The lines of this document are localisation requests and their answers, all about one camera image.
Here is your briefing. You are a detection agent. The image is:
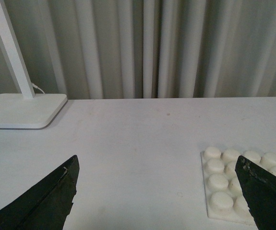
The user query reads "white desk lamp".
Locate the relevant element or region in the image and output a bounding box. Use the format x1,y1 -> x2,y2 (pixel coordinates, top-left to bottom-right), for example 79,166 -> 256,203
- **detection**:
0,0 -> 67,129

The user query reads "white lamp cable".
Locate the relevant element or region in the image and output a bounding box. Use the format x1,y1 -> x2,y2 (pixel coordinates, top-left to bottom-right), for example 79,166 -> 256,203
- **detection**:
31,82 -> 45,94

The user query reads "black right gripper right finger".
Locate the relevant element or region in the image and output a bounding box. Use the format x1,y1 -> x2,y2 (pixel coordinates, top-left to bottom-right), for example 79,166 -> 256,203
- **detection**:
235,155 -> 276,230

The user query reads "white studded base plate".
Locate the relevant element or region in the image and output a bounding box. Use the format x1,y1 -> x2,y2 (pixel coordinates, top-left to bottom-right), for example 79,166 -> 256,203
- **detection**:
201,147 -> 276,226

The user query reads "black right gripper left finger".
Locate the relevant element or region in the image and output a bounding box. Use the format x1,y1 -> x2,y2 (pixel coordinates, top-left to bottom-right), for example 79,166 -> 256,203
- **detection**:
0,155 -> 79,230

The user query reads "grey pleated curtain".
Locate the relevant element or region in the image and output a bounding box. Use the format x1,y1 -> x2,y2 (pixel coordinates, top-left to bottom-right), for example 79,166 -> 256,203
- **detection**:
5,0 -> 276,99

